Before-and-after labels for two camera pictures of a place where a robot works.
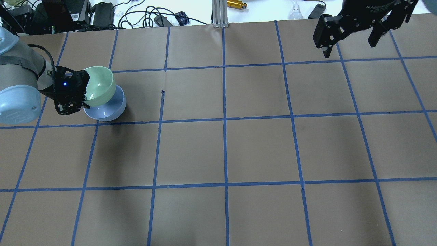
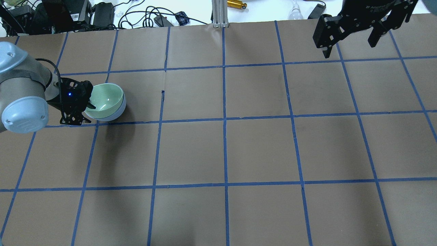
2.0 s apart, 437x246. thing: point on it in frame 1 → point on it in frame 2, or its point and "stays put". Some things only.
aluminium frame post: x=220 y=13 stays put
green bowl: x=101 y=87 → x=107 y=98
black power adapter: x=319 y=10 stays put
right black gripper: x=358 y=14 stays put
